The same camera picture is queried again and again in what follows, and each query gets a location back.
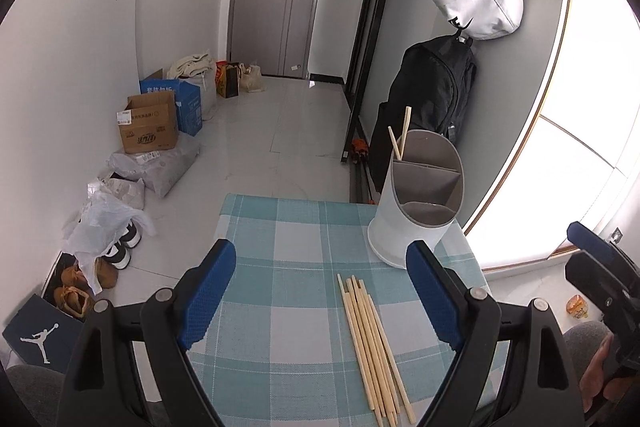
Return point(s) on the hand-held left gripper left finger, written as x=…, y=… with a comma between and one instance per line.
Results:
x=210, y=294

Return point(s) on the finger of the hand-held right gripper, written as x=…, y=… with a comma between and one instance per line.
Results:
x=595, y=279
x=587, y=239

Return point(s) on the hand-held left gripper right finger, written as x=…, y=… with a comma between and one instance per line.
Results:
x=431, y=299

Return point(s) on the white utensil holder grey inside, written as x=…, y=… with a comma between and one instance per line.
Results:
x=400, y=229

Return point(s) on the bundle of wooden chopsticks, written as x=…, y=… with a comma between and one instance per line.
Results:
x=367, y=347

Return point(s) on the light wooden chopstick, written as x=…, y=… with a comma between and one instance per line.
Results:
x=406, y=132
x=395, y=143

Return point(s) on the person's right hand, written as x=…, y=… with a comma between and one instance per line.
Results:
x=595, y=374

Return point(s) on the orange snack packet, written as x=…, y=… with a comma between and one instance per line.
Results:
x=576, y=307

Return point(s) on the person's right leg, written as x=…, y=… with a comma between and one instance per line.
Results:
x=582, y=342

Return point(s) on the person's leg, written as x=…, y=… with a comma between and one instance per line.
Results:
x=35, y=397
x=582, y=342

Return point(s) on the black and white sneakers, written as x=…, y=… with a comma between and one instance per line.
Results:
x=122, y=249

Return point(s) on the teal checked tablecloth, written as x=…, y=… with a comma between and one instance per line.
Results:
x=300, y=247

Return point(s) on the brown shoe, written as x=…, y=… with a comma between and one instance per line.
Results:
x=74, y=278
x=106, y=274
x=70, y=302

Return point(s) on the white plastic bag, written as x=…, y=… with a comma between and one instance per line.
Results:
x=100, y=227

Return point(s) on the bright window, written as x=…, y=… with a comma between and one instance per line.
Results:
x=590, y=107

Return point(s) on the grey parcel bag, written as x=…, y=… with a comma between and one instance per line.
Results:
x=165, y=169

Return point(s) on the white parcel bag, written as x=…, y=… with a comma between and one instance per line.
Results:
x=120, y=192

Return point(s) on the orange black tool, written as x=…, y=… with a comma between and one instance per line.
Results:
x=360, y=148

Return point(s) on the dark blue shoebox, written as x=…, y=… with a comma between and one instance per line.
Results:
x=40, y=332

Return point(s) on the brown cardboard box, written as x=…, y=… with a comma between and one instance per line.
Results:
x=150, y=127

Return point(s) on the blue cardboard box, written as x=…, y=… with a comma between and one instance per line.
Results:
x=189, y=107

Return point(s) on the white sack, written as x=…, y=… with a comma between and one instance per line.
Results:
x=207, y=97

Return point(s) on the person's left leg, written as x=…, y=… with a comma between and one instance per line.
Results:
x=35, y=397

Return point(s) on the black backpack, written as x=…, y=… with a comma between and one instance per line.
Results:
x=430, y=87

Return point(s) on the orange and black bag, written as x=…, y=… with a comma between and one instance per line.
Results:
x=227, y=82

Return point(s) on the beige tote bag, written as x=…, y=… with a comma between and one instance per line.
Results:
x=251, y=81

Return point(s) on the cream fabric bag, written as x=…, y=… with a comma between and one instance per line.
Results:
x=190, y=63

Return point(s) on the wall socket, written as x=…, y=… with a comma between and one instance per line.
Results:
x=615, y=235

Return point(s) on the black floor rail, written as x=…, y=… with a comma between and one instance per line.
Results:
x=361, y=182

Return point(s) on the black metal frame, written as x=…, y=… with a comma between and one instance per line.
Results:
x=370, y=32

